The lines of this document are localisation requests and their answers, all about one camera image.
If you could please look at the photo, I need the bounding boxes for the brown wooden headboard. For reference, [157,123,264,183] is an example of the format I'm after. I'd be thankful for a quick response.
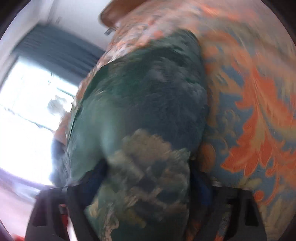
[99,0,147,29]

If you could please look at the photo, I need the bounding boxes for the grey wall switch left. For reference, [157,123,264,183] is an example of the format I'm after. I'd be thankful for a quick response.
[104,28,113,36]

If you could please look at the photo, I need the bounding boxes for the bright window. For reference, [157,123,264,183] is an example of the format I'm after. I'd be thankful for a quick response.
[1,57,78,185]

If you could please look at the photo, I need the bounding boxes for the orange blue paisley bedspread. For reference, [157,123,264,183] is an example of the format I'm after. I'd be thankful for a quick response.
[54,1,295,240]

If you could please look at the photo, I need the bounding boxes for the green landscape print silk jacket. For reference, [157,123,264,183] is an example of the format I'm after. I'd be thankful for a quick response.
[52,29,208,240]

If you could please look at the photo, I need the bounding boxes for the grey-blue curtain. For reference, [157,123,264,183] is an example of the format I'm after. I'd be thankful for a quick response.
[14,24,104,86]

